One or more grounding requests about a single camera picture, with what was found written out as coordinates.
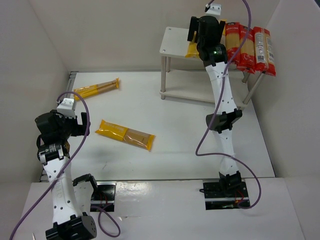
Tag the red pasta bag right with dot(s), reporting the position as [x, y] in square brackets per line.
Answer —
[263, 49]

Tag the yellow pasta bag far left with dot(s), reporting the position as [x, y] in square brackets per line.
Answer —
[96, 89]

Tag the red pasta bag middle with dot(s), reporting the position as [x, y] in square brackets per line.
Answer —
[247, 55]

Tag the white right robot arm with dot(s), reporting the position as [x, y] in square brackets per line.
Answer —
[226, 113]

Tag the red pasta bag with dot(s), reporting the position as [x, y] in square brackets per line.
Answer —
[263, 49]
[232, 38]
[247, 55]

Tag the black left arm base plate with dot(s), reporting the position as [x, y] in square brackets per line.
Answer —
[104, 196]

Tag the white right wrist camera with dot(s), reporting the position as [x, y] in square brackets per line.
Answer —
[213, 9]

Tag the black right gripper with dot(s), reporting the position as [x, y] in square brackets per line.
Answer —
[193, 29]

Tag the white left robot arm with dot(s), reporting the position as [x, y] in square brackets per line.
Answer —
[71, 198]

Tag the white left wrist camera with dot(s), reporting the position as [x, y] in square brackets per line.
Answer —
[67, 108]

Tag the red pasta bag left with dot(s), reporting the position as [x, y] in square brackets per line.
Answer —
[232, 38]

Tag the white two-tier shelf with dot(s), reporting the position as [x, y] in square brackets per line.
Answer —
[195, 84]

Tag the yellow pasta bag with barcode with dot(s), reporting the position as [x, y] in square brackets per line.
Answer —
[192, 51]

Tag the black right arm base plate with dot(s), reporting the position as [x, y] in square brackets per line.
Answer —
[216, 199]

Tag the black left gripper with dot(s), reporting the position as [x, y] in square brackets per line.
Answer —
[83, 123]

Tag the yellow pasta bag centre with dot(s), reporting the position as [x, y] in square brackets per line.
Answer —
[126, 135]

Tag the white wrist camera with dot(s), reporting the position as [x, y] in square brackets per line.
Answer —
[213, 9]
[67, 108]

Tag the yellow pasta bag on shelf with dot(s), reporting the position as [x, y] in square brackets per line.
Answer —
[223, 36]

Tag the aluminium table edge rail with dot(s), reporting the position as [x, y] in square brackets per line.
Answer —
[71, 81]

